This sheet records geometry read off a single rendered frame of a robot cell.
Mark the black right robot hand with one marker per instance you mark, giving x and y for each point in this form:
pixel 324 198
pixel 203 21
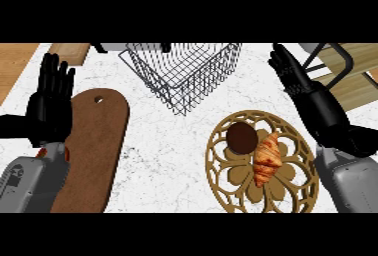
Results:
pixel 320 110

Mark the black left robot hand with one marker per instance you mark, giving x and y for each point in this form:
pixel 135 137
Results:
pixel 48 110

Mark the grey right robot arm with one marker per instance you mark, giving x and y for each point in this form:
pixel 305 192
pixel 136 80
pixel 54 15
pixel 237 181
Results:
pixel 351 180

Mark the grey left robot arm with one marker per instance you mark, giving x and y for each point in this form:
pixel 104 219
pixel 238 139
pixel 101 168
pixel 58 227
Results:
pixel 30 180

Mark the golden brown croissant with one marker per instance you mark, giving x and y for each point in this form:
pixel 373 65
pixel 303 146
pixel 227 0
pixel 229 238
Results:
pixel 266 160

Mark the gold round openwork placemat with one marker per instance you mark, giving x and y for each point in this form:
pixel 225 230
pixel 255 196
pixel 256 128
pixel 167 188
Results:
pixel 262 163

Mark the pale wooden chair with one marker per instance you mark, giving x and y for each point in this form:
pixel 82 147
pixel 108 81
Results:
pixel 345 73

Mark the light wooden board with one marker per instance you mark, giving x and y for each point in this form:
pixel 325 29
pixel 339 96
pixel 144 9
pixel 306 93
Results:
pixel 15 66

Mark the brown wooden cutting board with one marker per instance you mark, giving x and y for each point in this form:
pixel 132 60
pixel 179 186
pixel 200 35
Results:
pixel 92 150

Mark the pale wooden block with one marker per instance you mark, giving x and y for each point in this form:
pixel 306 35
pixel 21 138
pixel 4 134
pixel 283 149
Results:
pixel 70 52

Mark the dark brown round cookie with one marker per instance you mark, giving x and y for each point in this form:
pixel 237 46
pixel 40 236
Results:
pixel 241 138

